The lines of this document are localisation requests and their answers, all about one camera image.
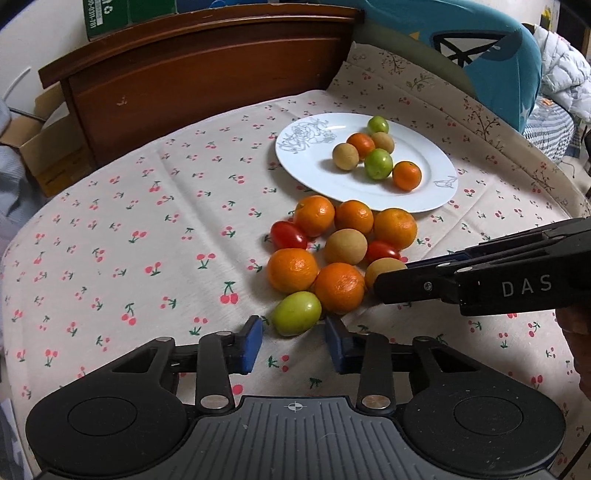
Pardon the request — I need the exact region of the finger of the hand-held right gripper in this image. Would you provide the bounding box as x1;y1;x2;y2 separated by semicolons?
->
447;229;561;265
373;262;472;305

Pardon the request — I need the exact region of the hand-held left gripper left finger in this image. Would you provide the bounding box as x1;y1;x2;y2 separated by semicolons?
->
106;316;264;414

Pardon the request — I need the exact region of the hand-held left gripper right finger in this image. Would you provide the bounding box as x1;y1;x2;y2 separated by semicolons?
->
325;316;481;415

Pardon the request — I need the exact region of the red cherry tomato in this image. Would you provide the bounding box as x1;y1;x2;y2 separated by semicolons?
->
365;240;402;264
270;220;309;251

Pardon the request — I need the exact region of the white oval plate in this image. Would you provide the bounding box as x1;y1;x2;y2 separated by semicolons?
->
276;113;459;214

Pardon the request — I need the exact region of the person's right hand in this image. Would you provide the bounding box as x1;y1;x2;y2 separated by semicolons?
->
556;302;591;398

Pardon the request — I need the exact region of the beige floral cloth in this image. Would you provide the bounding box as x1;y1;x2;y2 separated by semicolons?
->
325;41;591;222

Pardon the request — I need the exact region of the houndstooth blanket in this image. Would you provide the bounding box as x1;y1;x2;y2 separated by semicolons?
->
522;99;591;162

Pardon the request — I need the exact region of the cherry print tablecloth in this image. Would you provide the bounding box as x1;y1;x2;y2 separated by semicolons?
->
0;88;591;467

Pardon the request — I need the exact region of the teal star print pillow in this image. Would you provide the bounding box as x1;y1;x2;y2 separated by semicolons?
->
355;0;543;134

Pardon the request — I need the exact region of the white puffy jacket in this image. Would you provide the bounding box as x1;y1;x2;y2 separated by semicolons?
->
531;23;591;123

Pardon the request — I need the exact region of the olive grey cushion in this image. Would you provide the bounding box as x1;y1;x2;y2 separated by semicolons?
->
353;21;476;100

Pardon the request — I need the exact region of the brown wooden headboard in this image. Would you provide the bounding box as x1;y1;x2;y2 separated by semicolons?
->
38;4;365;169

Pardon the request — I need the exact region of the cardboard box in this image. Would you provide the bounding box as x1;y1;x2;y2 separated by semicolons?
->
0;83;98;197

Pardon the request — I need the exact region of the grey striped cloth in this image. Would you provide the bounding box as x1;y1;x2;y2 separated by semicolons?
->
0;99;51;232

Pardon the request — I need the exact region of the green printed carton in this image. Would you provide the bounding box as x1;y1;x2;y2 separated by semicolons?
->
83;0;178;43

